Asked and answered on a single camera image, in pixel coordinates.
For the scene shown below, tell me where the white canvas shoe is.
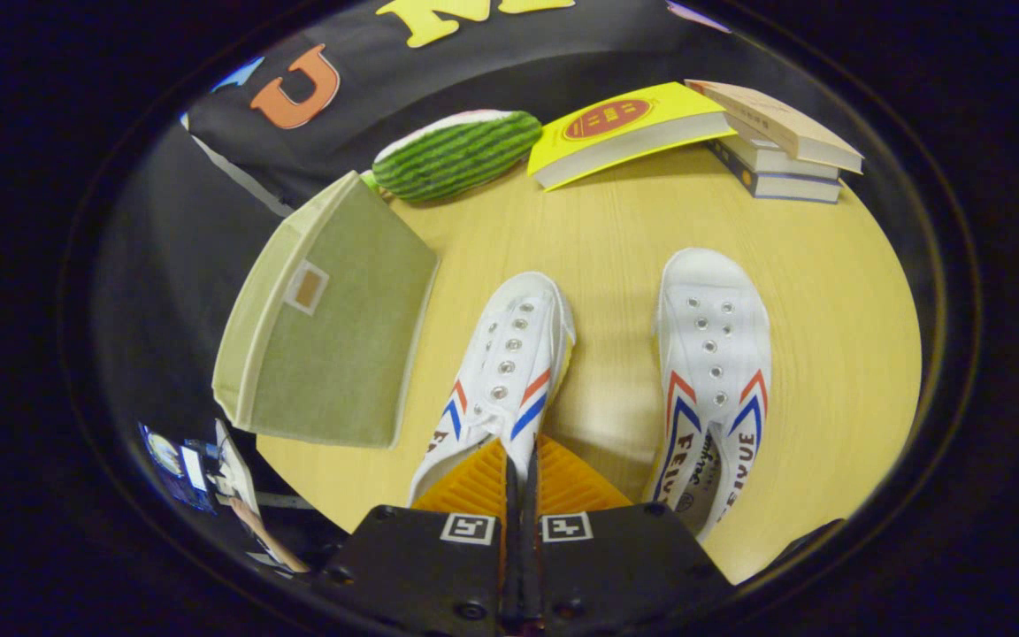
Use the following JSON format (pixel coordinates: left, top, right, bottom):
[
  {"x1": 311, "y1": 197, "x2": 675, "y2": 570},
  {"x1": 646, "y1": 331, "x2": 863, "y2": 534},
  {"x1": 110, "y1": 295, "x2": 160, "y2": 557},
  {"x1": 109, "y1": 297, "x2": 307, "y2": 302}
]
[
  {"x1": 406, "y1": 271, "x2": 578, "y2": 507},
  {"x1": 642, "y1": 247, "x2": 774, "y2": 543}
]

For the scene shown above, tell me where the white book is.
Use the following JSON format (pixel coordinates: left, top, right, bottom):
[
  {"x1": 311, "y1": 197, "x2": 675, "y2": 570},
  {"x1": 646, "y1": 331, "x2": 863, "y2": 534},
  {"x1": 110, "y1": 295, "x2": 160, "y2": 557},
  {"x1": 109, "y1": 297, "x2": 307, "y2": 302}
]
[{"x1": 726, "y1": 124, "x2": 842, "y2": 182}]

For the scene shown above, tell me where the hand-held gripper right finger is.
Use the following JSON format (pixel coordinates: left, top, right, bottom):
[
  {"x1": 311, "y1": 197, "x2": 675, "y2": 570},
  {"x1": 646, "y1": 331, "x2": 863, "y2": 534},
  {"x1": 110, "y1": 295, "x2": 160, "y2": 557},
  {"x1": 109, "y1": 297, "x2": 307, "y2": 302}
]
[{"x1": 523, "y1": 434, "x2": 734, "y2": 637}]

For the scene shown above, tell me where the watermelon slice plush toy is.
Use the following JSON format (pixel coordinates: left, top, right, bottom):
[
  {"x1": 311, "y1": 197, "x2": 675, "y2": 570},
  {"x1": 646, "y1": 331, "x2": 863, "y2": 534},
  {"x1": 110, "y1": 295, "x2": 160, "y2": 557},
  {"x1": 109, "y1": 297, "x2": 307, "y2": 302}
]
[{"x1": 372, "y1": 109, "x2": 545, "y2": 204}]

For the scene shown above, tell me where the yellow book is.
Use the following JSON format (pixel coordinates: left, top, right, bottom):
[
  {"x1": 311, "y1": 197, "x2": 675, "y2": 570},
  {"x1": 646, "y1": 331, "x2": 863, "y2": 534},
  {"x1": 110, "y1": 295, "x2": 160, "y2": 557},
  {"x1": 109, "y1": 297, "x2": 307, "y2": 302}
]
[{"x1": 527, "y1": 81, "x2": 738, "y2": 192}]

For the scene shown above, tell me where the beige book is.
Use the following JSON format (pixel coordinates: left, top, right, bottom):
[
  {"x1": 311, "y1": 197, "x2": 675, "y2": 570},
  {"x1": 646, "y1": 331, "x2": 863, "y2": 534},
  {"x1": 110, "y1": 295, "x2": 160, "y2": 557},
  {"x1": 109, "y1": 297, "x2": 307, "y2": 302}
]
[{"x1": 685, "y1": 78, "x2": 864, "y2": 174}]

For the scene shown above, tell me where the green fabric storage box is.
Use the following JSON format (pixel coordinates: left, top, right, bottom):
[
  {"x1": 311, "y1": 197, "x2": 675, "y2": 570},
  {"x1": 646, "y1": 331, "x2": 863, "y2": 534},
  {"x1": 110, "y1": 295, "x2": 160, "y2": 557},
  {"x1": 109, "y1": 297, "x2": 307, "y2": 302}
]
[{"x1": 211, "y1": 170, "x2": 441, "y2": 450}]

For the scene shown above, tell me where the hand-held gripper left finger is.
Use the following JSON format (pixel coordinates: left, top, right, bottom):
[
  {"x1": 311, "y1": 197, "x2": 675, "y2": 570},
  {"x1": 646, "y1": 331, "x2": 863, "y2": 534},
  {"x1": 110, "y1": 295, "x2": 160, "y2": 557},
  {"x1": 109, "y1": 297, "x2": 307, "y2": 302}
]
[{"x1": 310, "y1": 436, "x2": 521, "y2": 637}]

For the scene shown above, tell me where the dark blue book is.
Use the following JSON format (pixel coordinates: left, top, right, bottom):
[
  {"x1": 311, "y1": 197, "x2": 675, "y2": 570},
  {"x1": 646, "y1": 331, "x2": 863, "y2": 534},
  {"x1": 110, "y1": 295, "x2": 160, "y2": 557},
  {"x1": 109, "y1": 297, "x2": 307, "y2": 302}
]
[{"x1": 709, "y1": 140, "x2": 845, "y2": 204}]

